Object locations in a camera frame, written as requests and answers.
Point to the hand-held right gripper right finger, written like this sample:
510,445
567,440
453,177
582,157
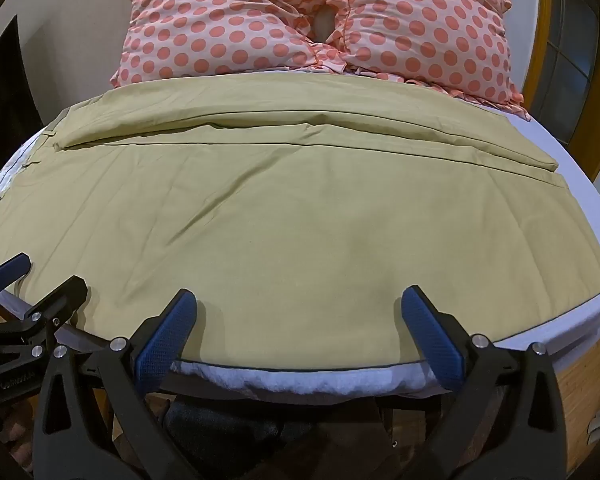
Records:
431,332

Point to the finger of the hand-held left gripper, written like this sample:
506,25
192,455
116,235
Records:
9,266
66,294

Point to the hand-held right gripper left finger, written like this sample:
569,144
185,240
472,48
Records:
166,332

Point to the olive green bed sheet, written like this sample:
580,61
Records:
290,220

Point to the person's left hand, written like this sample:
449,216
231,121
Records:
18,430

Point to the dark flat panel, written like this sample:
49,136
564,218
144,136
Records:
10,85

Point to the white bed mattress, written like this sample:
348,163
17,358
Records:
587,220

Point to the polka dot pillow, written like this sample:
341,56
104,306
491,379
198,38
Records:
215,20
430,25

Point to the wooden framed glass door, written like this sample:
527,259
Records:
575,60

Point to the wooden bed frame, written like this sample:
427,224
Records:
587,410

